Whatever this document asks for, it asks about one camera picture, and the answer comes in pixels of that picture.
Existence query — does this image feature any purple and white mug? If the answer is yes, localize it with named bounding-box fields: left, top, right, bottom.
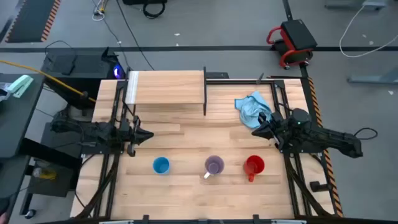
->
left=203, top=155, right=225, bottom=180

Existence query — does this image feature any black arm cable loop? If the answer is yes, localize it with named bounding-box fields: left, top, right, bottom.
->
left=353, top=127, right=379, bottom=141

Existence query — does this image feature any black cylinder knob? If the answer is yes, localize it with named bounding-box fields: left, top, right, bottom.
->
left=310, top=180, right=331, bottom=193

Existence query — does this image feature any black aluminium table frame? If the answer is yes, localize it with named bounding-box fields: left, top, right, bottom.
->
left=74, top=70, right=340, bottom=224

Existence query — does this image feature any wooden shelf with black legs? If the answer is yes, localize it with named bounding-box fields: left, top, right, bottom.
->
left=123, top=66, right=208, bottom=116

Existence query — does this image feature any mint green stapler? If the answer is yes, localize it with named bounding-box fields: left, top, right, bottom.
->
left=6, top=74, right=34, bottom=99

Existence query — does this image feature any black computer tower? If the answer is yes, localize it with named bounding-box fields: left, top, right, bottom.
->
left=40, top=47, right=126, bottom=110

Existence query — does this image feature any black side desk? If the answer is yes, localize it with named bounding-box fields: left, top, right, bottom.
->
left=0, top=73, right=46, bottom=224

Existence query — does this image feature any light blue cloth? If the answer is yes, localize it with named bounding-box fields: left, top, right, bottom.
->
left=234, top=90, right=273, bottom=130

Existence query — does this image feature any red mug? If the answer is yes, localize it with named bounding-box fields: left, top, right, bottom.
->
left=243, top=154, right=266, bottom=183

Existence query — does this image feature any white floor cable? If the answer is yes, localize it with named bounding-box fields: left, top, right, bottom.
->
left=338, top=4, right=398, bottom=58

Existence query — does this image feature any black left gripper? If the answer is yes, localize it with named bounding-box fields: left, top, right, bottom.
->
left=119, top=115, right=155, bottom=157

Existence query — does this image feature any black flat box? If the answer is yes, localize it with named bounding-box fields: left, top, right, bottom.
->
left=51, top=55, right=78, bottom=76

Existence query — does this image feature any black mat with orange edge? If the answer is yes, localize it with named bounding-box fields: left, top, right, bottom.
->
left=4, top=0, right=62, bottom=44

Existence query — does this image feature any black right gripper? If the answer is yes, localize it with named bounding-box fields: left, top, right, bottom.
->
left=251, top=111, right=292, bottom=151

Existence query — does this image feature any blue plastic cup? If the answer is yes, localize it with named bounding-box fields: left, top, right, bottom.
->
left=152, top=156, right=171, bottom=175

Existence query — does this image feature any orange black hazard strip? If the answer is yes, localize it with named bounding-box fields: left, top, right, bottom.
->
left=307, top=77, right=344, bottom=218

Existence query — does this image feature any white plug cable bundle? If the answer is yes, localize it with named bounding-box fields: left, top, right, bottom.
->
left=91, top=0, right=108, bottom=22

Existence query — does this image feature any long black floor cable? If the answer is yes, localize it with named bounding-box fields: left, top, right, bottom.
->
left=115, top=0, right=155, bottom=72

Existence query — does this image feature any red and black rolling stool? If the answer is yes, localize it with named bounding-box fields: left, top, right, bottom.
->
left=266, top=19, right=318, bottom=70

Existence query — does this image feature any thick yellow cable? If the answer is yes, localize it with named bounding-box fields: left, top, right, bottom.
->
left=0, top=59, right=96, bottom=103

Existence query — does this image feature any yellow item on cart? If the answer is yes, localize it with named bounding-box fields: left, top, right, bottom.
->
left=32, top=167, right=58, bottom=181

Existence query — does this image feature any coiled black cable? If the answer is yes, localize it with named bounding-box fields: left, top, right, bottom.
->
left=142, top=2, right=166, bottom=19

